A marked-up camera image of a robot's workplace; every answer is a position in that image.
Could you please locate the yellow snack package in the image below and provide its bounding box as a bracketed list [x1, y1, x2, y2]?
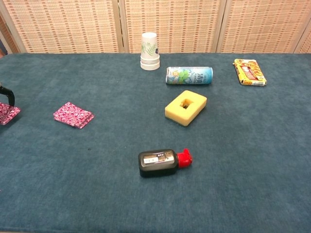
[232, 58, 268, 87]

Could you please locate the yellow sponge block with hole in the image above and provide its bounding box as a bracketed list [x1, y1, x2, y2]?
[164, 90, 208, 127]

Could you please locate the white paper cup stack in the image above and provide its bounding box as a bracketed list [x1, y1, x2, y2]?
[140, 32, 161, 71]

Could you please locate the light blue drink can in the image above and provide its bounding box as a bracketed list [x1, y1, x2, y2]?
[166, 66, 214, 86]

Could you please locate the black bottle with red cap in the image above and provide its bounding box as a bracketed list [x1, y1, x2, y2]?
[138, 148, 193, 178]

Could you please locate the pink patterned packet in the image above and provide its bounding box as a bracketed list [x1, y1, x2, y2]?
[52, 101, 95, 130]
[0, 102, 21, 126]

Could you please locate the bamboo folding screen panel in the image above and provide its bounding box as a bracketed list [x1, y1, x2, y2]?
[0, 0, 123, 54]
[217, 0, 311, 54]
[294, 24, 311, 54]
[118, 0, 228, 54]

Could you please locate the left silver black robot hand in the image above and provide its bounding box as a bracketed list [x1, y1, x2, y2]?
[0, 82, 16, 107]

